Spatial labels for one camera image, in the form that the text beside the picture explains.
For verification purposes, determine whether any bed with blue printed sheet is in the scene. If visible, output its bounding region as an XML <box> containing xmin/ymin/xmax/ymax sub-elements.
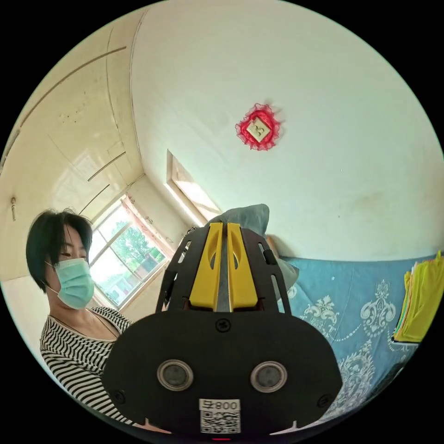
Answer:
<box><xmin>277</xmin><ymin>250</ymin><xmax>444</xmax><ymax>425</ymax></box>

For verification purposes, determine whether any cream cupboard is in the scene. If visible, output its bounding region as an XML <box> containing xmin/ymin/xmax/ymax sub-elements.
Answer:
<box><xmin>0</xmin><ymin>20</ymin><xmax>146</xmax><ymax>278</ymax></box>

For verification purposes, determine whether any large window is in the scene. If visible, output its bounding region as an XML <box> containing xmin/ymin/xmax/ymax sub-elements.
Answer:
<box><xmin>88</xmin><ymin>195</ymin><xmax>175</xmax><ymax>311</ymax></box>

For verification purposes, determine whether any red lace wall ornament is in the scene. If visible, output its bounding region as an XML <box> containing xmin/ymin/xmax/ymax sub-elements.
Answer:
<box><xmin>235</xmin><ymin>102</ymin><xmax>283</xmax><ymax>152</ymax></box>

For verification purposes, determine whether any grey-blue pillow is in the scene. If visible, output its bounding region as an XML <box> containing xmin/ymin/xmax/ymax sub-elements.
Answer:
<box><xmin>207</xmin><ymin>203</ymin><xmax>300</xmax><ymax>289</ymax></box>

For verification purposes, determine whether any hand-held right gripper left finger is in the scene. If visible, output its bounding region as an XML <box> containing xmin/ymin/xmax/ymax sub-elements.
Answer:
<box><xmin>188</xmin><ymin>222</ymin><xmax>223</xmax><ymax>310</ymax></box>

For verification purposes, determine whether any small wooden-framed window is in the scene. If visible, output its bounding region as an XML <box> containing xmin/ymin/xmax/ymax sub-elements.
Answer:
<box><xmin>166</xmin><ymin>149</ymin><xmax>223</xmax><ymax>227</ymax></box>

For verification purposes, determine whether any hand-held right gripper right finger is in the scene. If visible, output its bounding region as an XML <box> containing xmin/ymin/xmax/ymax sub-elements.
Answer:
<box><xmin>227</xmin><ymin>222</ymin><xmax>259</xmax><ymax>312</ymax></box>

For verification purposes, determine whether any person's body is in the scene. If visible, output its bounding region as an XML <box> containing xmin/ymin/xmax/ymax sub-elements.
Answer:
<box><xmin>26</xmin><ymin>208</ymin><xmax>174</xmax><ymax>434</ymax></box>

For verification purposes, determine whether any pile of clothes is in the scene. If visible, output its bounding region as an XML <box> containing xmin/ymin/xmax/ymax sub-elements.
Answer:
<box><xmin>392</xmin><ymin>249</ymin><xmax>444</xmax><ymax>345</ymax></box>

